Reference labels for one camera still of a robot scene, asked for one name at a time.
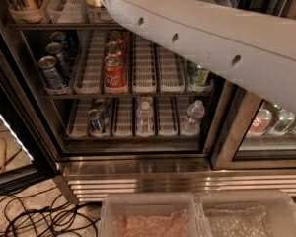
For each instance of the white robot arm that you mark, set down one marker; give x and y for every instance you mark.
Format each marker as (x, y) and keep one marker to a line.
(255, 51)

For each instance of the back red coca-cola can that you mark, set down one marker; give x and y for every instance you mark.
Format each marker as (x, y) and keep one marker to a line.
(116, 36)

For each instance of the red coca-cola can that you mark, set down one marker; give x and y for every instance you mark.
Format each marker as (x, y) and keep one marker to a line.
(114, 77)
(116, 36)
(113, 48)

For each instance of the back blue pepsi can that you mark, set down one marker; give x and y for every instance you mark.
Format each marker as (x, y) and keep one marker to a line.
(67, 41)

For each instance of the blue pepsi can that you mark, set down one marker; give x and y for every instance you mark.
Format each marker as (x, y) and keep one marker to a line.
(51, 73)
(57, 50)
(67, 41)

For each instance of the middle red coca-cola can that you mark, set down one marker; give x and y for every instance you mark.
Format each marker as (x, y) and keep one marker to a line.
(113, 48)

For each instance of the middle blue pepsi can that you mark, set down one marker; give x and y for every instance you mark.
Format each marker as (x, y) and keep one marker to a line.
(57, 50)

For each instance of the front red coca-cola can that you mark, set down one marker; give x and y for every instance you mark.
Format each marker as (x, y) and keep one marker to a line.
(114, 77)

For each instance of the front blue pepsi can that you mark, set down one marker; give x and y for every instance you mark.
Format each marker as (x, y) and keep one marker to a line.
(51, 73)

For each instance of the back blue can bottom shelf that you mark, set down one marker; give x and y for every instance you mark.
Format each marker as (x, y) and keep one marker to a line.
(102, 105)

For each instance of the blue can shelf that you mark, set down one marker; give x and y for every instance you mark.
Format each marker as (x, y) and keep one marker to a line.
(102, 105)
(96, 121)

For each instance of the stainless steel fridge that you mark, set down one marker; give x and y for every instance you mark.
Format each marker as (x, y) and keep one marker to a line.
(90, 166)

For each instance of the front blue can bottom shelf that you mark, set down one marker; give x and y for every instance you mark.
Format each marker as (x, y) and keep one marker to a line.
(96, 121)

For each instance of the open left fridge door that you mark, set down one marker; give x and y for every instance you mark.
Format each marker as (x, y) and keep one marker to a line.
(22, 159)

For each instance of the right glass fridge door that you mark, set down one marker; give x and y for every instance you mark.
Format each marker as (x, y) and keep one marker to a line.
(234, 148)

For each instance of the red can behind glass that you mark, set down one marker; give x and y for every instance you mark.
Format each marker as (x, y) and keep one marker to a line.
(260, 123)

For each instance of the middle water bottle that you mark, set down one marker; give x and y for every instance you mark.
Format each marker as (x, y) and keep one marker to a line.
(145, 119)

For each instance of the water bottle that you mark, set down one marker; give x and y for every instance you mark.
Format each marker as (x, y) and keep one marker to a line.
(145, 119)
(193, 117)

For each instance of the right water bottle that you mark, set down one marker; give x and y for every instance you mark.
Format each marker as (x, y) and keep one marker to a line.
(193, 117)

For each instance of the left clear plastic bin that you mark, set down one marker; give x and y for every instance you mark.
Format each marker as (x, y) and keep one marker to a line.
(152, 215)

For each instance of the clear plastic bin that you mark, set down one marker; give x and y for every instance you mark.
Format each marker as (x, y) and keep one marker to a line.
(250, 214)
(152, 215)

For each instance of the right clear plastic bin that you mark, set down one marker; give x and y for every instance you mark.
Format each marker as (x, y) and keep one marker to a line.
(250, 214)

